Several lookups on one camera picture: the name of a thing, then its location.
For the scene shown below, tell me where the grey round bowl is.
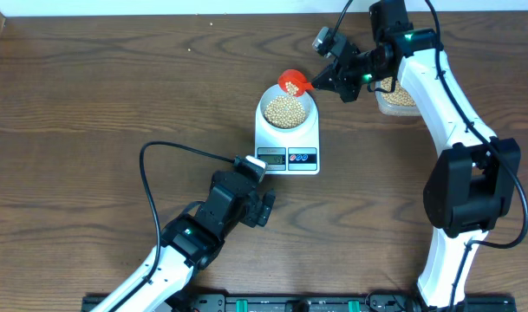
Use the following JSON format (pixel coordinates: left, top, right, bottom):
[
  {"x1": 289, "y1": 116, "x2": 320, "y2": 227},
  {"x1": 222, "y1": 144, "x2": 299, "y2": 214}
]
[{"x1": 257, "y1": 84, "x2": 313, "y2": 129}]

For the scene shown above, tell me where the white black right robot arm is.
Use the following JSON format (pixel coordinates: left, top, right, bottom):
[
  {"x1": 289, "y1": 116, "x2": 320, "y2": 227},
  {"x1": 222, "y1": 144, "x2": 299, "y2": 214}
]
[{"x1": 311, "y1": 0, "x2": 525, "y2": 311}]

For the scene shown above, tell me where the clear plastic container of beans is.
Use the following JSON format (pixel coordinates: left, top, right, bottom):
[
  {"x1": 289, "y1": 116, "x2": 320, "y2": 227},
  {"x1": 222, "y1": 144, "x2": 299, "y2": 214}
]
[{"x1": 375, "y1": 77, "x2": 420, "y2": 117}]

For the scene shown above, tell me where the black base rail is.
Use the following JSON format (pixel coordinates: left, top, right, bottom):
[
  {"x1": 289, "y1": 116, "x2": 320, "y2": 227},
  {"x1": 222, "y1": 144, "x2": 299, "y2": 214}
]
[{"x1": 81, "y1": 293, "x2": 518, "y2": 312}]

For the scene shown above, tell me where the red measuring scoop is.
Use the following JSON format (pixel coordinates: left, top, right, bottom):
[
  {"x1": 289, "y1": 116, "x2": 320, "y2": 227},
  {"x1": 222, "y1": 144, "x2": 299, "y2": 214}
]
[{"x1": 277, "y1": 69, "x2": 314, "y2": 97}]

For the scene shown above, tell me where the white digital kitchen scale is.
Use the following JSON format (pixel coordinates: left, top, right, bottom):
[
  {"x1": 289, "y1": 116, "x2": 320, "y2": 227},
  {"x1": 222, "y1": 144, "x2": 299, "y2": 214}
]
[{"x1": 254, "y1": 100, "x2": 320, "y2": 175}]

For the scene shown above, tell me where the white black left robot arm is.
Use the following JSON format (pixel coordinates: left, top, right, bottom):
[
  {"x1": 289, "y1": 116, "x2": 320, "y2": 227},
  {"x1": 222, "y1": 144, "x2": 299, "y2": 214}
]
[{"x1": 93, "y1": 171, "x2": 275, "y2": 312}]

